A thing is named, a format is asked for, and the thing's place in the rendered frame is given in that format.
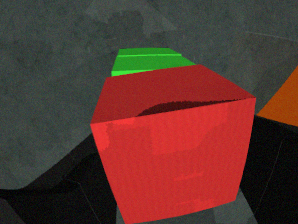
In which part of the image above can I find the green block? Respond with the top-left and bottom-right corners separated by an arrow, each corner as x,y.
118,48 -> 180,56
112,55 -> 196,76

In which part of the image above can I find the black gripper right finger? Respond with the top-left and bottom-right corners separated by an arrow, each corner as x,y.
239,115 -> 298,224

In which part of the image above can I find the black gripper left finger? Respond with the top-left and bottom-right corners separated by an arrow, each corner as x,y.
0,133 -> 117,224

